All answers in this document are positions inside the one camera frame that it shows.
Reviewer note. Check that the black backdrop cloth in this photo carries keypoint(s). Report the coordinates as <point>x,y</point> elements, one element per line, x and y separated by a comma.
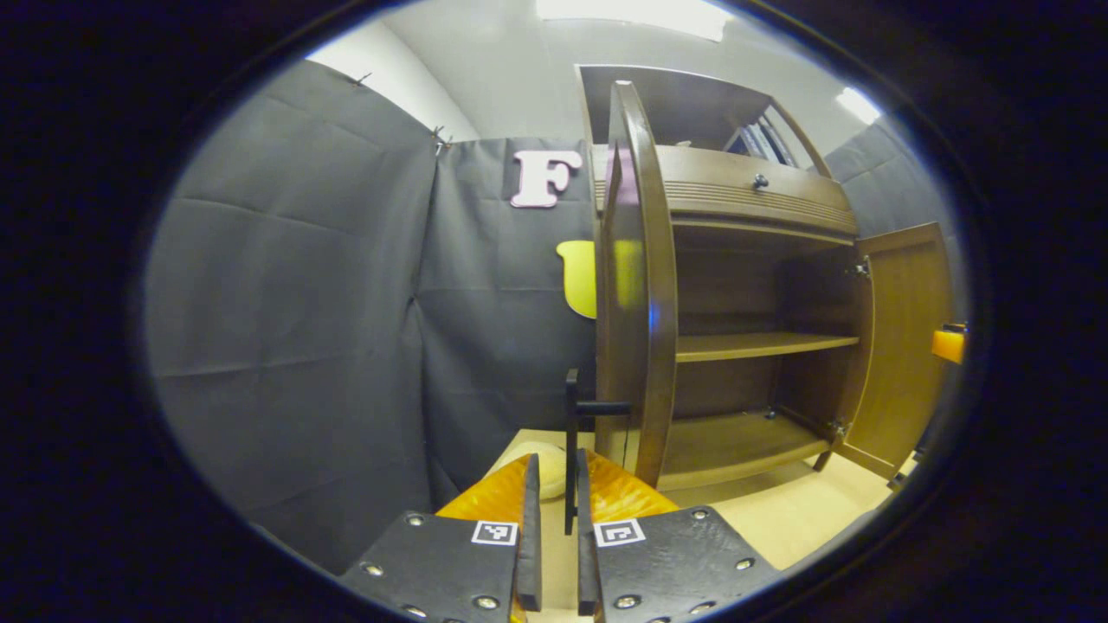
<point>286,303</point>

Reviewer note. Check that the wooden shoe cabinet door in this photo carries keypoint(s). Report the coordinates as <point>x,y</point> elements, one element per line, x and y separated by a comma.
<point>645,303</point>
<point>905,346</point>

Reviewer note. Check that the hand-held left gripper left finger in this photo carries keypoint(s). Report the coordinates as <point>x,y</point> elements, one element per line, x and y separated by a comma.
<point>530,562</point>

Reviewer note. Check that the small ceiling light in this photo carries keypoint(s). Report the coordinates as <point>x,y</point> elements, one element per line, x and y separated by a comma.
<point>857,105</point>

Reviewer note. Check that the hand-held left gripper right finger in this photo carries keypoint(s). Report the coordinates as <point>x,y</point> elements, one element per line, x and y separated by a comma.
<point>586,571</point>

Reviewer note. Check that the wooden cabinet drawer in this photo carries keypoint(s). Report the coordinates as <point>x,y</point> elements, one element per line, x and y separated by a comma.
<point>718,177</point>

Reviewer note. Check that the pale yellow round object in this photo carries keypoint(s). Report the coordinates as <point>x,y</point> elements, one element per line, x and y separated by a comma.
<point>552,472</point>

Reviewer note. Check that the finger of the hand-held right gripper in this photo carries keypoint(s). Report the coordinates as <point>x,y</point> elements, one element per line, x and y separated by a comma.
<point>948,346</point>

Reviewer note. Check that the wooden double-door shoe cabinet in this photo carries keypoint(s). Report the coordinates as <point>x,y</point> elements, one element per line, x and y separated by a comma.
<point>753,346</point>

